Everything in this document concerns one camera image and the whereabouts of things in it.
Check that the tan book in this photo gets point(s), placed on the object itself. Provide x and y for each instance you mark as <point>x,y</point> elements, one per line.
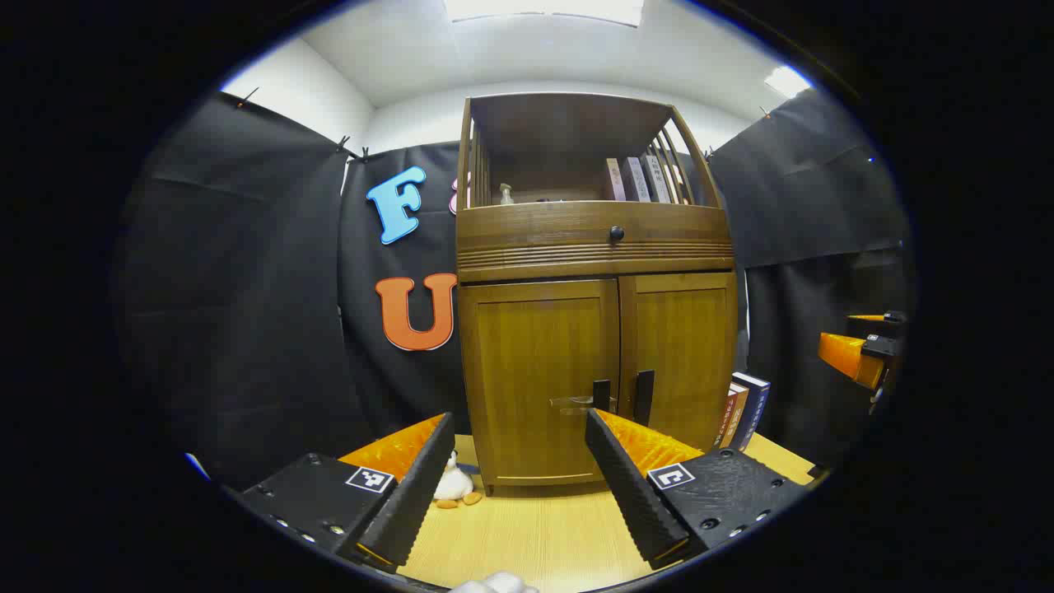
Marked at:
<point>738,412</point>

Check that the penguin plush toy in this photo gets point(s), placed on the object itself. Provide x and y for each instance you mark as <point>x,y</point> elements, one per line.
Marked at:
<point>451,486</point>

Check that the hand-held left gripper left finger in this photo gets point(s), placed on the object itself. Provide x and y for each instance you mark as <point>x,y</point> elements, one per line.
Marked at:
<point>412,502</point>

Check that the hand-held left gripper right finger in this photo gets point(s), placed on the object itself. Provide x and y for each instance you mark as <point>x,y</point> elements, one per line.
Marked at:
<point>630,494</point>

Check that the black backdrop cloth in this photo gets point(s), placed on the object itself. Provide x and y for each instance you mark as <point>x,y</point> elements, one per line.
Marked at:
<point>247,288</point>

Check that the wooden double-door shoe cabinet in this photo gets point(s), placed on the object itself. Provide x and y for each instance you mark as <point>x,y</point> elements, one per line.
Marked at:
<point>568,123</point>

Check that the small clear pump bottle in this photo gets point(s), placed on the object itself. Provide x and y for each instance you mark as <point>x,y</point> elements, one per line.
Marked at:
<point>506,195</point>

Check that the wooden shoe cabinet door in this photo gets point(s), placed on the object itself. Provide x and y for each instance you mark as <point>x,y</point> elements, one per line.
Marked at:
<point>527,354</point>
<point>683,329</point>

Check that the wooden drawer with black knob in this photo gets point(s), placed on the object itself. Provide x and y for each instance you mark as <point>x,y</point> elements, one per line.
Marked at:
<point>535,235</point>

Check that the brown book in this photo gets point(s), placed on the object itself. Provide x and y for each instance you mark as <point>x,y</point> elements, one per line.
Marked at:
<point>726,420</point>

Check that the blue book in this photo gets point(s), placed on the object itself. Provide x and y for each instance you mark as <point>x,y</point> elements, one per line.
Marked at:
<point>753,408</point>

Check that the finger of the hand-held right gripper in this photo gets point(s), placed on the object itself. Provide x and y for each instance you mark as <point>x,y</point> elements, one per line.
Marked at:
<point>844,354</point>
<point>873,317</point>

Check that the ceiling light panel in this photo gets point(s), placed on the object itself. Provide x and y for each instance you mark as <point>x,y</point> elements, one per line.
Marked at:
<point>786,81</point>

